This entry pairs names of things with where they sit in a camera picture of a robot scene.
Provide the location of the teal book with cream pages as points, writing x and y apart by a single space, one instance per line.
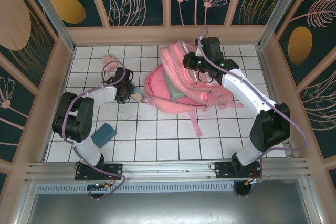
137 96

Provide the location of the pink student backpack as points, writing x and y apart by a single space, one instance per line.
157 96

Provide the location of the mint green pencil case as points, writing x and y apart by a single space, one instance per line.
174 89

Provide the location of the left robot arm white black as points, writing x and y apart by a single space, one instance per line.
105 94

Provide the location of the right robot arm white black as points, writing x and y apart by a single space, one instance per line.
244 90

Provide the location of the small pink box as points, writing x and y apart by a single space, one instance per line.
107 58

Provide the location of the dark teal pencil case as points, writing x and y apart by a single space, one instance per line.
103 134

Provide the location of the grey metal sheet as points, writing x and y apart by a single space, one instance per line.
168 208

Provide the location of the aluminium frame post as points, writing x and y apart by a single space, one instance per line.
275 11
52 14

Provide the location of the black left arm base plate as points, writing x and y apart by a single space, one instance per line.
115 171

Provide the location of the aluminium mounting rail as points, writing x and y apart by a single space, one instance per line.
168 169

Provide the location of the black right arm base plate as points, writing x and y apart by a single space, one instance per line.
223 170

